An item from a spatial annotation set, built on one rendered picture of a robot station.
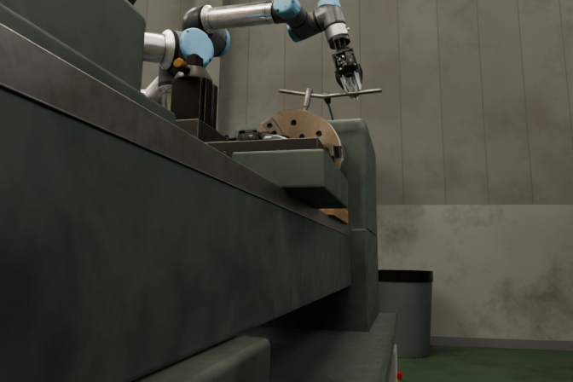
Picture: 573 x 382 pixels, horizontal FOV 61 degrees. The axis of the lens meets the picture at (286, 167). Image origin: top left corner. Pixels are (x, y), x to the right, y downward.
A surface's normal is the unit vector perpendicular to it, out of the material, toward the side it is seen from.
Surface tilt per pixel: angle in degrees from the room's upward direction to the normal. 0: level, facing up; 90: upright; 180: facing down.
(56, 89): 90
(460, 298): 90
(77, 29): 90
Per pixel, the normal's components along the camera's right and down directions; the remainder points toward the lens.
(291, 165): -0.23, -0.18
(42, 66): 0.97, -0.03
